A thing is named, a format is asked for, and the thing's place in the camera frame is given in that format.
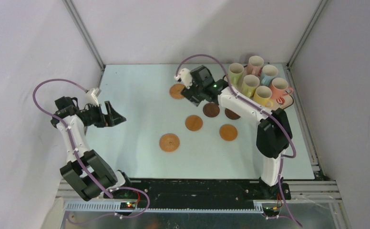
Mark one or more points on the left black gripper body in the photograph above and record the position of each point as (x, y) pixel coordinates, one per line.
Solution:
(88, 115)

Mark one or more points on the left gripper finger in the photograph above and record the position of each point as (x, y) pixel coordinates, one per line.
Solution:
(99, 118)
(112, 118)

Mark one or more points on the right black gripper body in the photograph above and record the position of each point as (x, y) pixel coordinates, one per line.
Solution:
(190, 94)

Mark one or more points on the dark wooden coaster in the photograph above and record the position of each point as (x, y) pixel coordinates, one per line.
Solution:
(211, 110)
(231, 115)

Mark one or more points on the woven rattan coaster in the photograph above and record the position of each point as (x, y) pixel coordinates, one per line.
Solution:
(169, 142)
(175, 91)

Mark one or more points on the light wooden coaster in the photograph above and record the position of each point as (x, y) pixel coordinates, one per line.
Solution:
(193, 123)
(228, 132)

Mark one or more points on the yellow mug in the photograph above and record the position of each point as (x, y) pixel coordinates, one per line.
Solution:
(262, 96)

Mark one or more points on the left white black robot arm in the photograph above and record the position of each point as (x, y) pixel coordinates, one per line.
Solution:
(86, 171)

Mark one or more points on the green mug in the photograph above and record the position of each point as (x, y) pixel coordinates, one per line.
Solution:
(235, 71)

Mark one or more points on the yellow-green mug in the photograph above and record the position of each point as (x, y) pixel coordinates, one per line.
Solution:
(249, 85)

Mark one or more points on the pink mug at back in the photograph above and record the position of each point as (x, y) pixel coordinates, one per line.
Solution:
(255, 64)

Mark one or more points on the blue mug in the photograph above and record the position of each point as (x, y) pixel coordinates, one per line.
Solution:
(268, 73)

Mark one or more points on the strawberry pattern tray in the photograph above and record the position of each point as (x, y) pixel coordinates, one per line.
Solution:
(282, 102)

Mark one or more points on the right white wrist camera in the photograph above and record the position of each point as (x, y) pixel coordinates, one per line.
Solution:
(184, 77)

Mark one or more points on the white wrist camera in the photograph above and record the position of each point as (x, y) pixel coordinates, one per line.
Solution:
(184, 77)
(92, 96)

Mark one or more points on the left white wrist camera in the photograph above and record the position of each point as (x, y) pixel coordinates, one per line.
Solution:
(92, 96)

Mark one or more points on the pink mug with handle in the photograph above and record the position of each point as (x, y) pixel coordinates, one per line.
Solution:
(280, 88)

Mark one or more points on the aluminium frame rail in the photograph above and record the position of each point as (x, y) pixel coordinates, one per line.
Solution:
(103, 204)

